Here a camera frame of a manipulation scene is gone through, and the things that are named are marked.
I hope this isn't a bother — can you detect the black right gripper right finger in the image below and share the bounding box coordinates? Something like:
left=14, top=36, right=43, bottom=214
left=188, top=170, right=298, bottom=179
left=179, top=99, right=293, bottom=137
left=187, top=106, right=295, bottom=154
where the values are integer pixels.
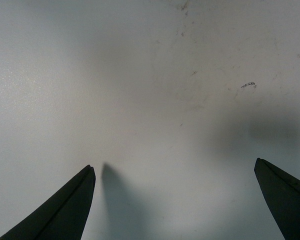
left=254, top=158, right=300, bottom=240

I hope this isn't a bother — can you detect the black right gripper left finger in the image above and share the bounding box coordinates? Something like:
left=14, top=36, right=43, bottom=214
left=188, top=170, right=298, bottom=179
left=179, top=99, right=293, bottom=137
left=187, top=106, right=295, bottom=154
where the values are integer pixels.
left=0, top=165, right=96, bottom=240

